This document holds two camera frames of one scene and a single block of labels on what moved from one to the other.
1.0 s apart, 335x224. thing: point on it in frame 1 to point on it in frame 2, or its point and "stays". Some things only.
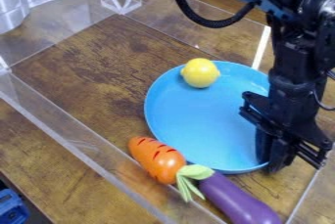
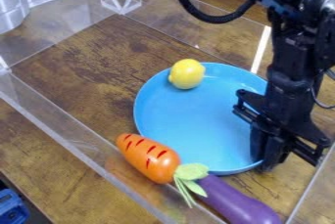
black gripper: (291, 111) stays
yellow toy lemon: (200, 72) to (186, 73)
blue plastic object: (13, 211) stays
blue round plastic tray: (200, 121) stays
